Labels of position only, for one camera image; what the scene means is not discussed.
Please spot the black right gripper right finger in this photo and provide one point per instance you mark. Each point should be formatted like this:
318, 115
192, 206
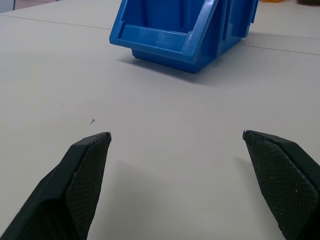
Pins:
285, 180

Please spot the yellow object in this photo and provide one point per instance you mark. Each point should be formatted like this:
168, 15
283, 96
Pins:
271, 1

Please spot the dark object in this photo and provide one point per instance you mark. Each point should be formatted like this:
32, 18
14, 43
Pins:
308, 1

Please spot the blue plastic storage bin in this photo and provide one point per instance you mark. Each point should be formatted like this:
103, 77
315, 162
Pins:
175, 32

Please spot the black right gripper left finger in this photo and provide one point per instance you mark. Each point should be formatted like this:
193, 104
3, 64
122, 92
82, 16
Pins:
72, 190

